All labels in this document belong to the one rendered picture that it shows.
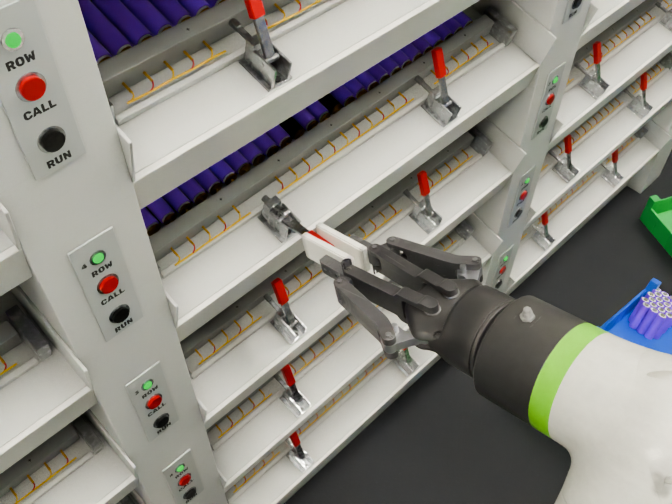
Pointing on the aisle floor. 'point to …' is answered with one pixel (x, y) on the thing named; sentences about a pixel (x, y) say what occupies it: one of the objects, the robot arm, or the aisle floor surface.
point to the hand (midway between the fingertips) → (336, 252)
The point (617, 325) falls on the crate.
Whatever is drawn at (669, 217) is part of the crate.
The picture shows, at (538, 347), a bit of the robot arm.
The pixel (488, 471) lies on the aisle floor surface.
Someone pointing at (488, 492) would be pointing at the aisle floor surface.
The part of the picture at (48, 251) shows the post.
